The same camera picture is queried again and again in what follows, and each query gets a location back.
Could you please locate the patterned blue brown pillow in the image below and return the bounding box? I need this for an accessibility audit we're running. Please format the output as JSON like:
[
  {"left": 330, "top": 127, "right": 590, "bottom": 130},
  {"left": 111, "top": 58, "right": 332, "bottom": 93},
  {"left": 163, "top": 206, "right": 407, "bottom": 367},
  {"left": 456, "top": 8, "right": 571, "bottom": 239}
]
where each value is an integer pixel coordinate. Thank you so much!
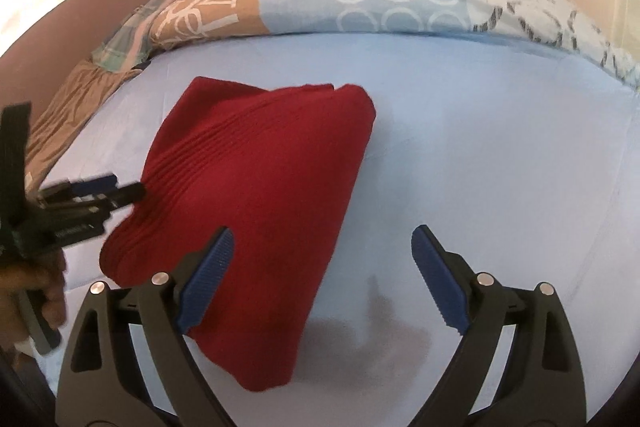
[{"left": 150, "top": 0, "right": 639, "bottom": 89}]

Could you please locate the plaid pastel cloth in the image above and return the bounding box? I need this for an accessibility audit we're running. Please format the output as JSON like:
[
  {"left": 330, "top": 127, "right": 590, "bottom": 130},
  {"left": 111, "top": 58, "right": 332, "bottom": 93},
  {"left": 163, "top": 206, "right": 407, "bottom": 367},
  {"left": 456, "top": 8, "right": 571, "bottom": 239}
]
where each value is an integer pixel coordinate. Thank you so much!
[{"left": 90, "top": 0, "right": 176, "bottom": 72}]

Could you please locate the red knit sweater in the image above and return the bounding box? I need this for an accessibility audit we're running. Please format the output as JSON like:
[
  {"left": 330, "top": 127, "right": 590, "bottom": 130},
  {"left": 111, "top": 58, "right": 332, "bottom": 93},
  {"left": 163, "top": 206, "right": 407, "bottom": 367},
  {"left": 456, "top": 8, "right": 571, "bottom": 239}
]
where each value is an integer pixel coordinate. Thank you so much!
[{"left": 100, "top": 77, "right": 375, "bottom": 392}]

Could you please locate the brown headboard panel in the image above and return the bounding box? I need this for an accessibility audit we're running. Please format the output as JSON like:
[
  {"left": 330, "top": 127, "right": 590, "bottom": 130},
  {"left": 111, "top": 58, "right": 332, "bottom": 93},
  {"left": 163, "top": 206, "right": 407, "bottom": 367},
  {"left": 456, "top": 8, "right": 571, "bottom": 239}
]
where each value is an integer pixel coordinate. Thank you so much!
[{"left": 1, "top": 0, "right": 148, "bottom": 119}]

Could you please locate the person's left hand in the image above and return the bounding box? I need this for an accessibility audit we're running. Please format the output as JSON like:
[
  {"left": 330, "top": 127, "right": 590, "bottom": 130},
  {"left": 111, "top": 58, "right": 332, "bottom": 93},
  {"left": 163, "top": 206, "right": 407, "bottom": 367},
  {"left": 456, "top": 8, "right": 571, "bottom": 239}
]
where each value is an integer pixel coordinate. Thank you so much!
[{"left": 0, "top": 250, "right": 68, "bottom": 350}]

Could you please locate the light blue bed cover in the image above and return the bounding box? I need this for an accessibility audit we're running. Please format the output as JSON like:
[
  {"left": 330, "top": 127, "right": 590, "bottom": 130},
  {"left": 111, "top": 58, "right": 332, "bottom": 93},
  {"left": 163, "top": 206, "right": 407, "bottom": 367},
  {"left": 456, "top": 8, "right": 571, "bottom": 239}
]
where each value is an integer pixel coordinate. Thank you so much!
[{"left": 49, "top": 34, "right": 639, "bottom": 426}]

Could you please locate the brown bed sheet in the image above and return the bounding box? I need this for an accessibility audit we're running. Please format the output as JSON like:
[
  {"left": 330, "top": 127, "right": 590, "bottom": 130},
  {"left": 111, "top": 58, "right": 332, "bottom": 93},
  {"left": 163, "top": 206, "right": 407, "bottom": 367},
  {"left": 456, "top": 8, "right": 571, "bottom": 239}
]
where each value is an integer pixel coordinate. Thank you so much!
[{"left": 25, "top": 60, "right": 141, "bottom": 193}]

